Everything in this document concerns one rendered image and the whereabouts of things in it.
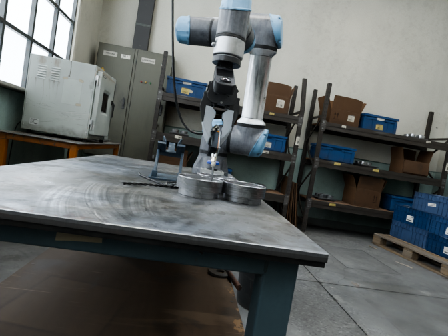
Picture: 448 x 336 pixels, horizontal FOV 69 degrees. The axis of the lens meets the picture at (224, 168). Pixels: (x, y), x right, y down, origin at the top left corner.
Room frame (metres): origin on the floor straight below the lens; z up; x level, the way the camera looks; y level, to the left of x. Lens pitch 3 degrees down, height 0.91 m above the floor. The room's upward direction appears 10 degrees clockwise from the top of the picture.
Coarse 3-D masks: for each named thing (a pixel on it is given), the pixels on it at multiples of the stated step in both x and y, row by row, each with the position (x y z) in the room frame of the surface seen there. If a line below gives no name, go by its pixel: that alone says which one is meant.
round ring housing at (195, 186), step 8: (184, 176) 0.78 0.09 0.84; (192, 176) 0.80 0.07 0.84; (200, 176) 0.80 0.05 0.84; (184, 184) 0.71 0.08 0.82; (192, 184) 0.70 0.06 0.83; (200, 184) 0.70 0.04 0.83; (208, 184) 0.71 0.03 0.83; (216, 184) 0.72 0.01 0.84; (184, 192) 0.72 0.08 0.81; (192, 192) 0.71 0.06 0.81; (200, 192) 0.71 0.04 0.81; (208, 192) 0.71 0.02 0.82; (216, 192) 0.72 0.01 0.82
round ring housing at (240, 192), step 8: (224, 184) 0.76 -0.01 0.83; (232, 184) 0.74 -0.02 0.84; (240, 184) 0.83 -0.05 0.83; (248, 184) 0.83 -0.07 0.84; (224, 192) 0.75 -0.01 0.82; (232, 192) 0.73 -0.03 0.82; (240, 192) 0.73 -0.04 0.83; (248, 192) 0.73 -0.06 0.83; (256, 192) 0.73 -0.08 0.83; (264, 192) 0.76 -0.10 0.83; (232, 200) 0.74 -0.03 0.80; (240, 200) 0.73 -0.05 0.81; (248, 200) 0.74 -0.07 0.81; (256, 200) 0.75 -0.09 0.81
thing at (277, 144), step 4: (268, 136) 4.73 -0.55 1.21; (272, 136) 4.37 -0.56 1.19; (276, 136) 4.37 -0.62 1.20; (280, 136) 4.38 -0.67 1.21; (268, 140) 4.38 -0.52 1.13; (272, 140) 4.39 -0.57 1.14; (276, 140) 4.40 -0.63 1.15; (280, 140) 4.39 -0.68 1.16; (284, 140) 4.40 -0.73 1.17; (268, 144) 4.38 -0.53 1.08; (272, 144) 4.39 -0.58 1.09; (276, 144) 4.40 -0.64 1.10; (280, 144) 4.40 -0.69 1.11; (284, 144) 4.40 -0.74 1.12; (264, 148) 4.37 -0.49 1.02; (268, 148) 4.39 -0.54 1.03; (272, 148) 4.39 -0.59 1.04; (276, 148) 4.40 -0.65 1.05; (280, 148) 4.40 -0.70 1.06; (284, 148) 4.40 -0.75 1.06; (280, 152) 4.41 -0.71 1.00
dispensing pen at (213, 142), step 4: (216, 128) 0.81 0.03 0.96; (212, 132) 0.78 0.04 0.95; (216, 132) 0.79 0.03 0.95; (212, 136) 0.78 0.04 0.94; (216, 136) 0.78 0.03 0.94; (212, 140) 0.77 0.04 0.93; (216, 140) 0.77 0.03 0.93; (212, 144) 0.77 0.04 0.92; (216, 144) 0.77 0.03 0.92; (212, 148) 0.77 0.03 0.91; (216, 148) 0.77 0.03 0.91; (208, 152) 0.78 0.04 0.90; (212, 152) 0.77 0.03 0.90; (216, 152) 0.77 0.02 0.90; (212, 156) 0.77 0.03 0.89; (216, 156) 0.77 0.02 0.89; (212, 160) 0.76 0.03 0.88; (212, 164) 0.76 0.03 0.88; (212, 168) 0.75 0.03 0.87; (212, 172) 0.75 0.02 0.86; (212, 176) 0.74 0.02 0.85; (212, 180) 0.74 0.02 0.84
